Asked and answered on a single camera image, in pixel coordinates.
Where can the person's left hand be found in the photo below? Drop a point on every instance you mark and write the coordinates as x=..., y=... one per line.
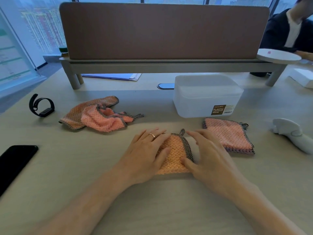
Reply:
x=139, y=159

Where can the person's right hand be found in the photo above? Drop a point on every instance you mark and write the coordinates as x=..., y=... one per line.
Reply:
x=212, y=161

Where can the person's right middle finger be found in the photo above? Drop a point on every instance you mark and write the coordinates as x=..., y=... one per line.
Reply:
x=200, y=137

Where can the person's right little finger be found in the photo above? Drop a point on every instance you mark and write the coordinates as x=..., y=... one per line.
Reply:
x=213, y=138

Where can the person's right thumb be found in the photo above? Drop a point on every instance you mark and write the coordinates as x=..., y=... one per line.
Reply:
x=189, y=163

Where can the person's left little finger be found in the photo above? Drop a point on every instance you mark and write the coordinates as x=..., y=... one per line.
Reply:
x=139, y=135

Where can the person's left thumb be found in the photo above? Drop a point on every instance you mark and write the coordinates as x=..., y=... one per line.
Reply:
x=163, y=155

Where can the person's left middle finger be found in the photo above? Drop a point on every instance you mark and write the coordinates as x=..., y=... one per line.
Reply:
x=159, y=138

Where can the orange waffle cloth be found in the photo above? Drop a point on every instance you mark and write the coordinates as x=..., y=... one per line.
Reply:
x=173, y=156

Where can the person's left forearm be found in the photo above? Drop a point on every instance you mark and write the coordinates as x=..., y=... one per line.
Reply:
x=80, y=208

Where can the person's right forearm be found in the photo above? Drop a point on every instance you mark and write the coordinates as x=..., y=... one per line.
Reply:
x=259, y=212

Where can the folded pink waffle cloth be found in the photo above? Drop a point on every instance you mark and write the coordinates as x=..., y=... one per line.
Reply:
x=228, y=134

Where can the crumpled pink waffle cloth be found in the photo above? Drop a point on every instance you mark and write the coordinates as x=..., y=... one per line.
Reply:
x=105, y=119

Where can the translucent white plastic container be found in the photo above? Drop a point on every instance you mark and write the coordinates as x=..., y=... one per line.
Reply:
x=205, y=95

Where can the crumpled brown-orange waffle cloth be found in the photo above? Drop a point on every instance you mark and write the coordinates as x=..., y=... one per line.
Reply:
x=78, y=112

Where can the grey divider stand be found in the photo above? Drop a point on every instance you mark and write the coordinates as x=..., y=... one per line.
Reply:
x=171, y=66

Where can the white handheld controller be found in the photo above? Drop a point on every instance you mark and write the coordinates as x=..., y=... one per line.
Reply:
x=291, y=134

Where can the black smartwatch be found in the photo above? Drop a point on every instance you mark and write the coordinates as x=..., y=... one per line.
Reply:
x=42, y=106

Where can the white round tray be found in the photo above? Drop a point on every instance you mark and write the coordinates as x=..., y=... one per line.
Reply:
x=277, y=55

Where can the brown desk divider panel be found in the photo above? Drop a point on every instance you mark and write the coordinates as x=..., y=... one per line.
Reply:
x=163, y=31

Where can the white flat box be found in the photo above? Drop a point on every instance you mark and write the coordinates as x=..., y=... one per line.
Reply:
x=302, y=77

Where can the green-lidded bottle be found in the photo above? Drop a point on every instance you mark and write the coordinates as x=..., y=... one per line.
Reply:
x=64, y=50

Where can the black smartphone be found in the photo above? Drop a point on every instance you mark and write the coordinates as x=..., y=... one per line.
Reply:
x=14, y=163

